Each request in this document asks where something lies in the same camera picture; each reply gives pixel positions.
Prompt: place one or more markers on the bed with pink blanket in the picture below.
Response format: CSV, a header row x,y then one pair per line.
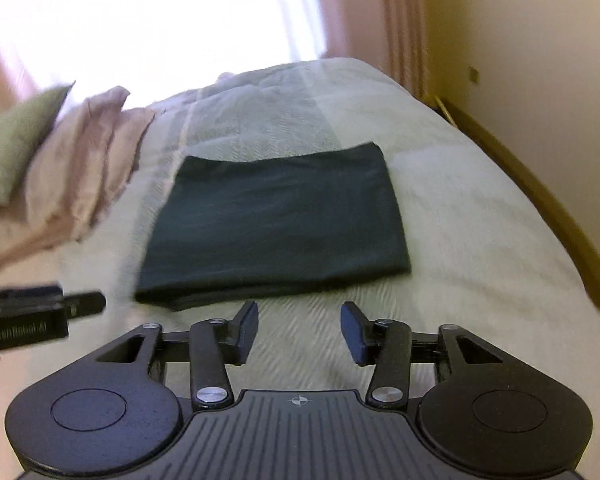
x,y
480,260

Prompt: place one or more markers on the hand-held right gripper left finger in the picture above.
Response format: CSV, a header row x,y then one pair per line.
x,y
247,330

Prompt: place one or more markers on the folded pink blanket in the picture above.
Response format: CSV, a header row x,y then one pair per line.
x,y
80,170

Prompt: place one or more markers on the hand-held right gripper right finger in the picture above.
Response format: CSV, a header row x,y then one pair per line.
x,y
355,330

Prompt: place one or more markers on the pink curtain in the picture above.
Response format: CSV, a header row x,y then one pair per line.
x,y
380,20

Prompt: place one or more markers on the green checked pillow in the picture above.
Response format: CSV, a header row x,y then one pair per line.
x,y
15,150

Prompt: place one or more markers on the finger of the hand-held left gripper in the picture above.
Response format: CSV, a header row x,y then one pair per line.
x,y
25,294
87,304

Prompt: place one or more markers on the dark jeans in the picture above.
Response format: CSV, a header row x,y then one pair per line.
x,y
280,220

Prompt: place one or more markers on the wall switch plate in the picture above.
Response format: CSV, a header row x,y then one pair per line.
x,y
473,74

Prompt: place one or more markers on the wooden bed frame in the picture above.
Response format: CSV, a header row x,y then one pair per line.
x,y
555,195

